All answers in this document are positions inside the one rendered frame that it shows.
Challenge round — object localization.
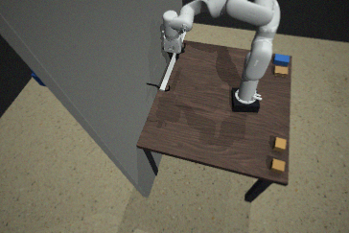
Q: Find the grey wall panel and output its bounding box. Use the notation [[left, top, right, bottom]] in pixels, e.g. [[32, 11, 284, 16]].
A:
[[0, 0, 182, 198]]

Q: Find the blue block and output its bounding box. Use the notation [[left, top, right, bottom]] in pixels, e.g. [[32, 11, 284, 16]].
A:
[[273, 54, 290, 66]]

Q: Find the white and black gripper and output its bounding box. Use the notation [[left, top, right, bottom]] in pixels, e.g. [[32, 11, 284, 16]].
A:
[[162, 35, 185, 60]]

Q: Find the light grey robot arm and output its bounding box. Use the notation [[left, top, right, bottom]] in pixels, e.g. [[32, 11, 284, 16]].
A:
[[162, 0, 280, 105]]

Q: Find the white long bar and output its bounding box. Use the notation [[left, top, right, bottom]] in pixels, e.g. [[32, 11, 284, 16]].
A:
[[159, 32, 187, 91]]

